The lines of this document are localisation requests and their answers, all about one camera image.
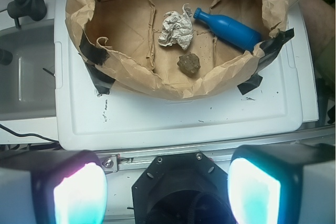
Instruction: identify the aluminium extrusion rail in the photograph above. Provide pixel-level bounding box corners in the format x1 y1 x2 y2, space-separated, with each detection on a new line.
96 124 335 174

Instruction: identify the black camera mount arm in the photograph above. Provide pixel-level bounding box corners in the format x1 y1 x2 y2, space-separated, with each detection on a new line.
7 0 47 29

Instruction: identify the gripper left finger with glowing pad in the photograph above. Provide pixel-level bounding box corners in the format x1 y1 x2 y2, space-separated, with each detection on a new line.
1 150 108 223

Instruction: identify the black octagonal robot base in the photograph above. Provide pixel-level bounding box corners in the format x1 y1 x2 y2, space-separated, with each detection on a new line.
132 152 236 223

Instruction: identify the crumpled white paper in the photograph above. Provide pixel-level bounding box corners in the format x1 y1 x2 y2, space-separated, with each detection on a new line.
158 3 194 51

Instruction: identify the brown rock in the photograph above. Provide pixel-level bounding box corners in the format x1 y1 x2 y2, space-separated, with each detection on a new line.
177 53 201 77

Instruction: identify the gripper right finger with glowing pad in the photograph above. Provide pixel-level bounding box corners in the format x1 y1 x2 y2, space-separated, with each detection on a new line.
227 144 335 223

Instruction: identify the brown paper bag tray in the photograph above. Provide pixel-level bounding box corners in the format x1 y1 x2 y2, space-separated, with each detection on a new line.
65 0 293 100

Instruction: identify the blue plastic bottle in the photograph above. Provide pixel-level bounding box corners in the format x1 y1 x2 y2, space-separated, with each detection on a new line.
193 8 262 52

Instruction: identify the clear plastic storage bin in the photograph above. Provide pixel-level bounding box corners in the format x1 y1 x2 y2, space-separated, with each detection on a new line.
1 19 56 121

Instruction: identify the white plastic bin lid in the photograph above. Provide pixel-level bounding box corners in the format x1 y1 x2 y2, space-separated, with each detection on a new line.
54 0 307 151

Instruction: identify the black cable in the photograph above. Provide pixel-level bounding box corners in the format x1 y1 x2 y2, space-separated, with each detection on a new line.
0 123 59 144

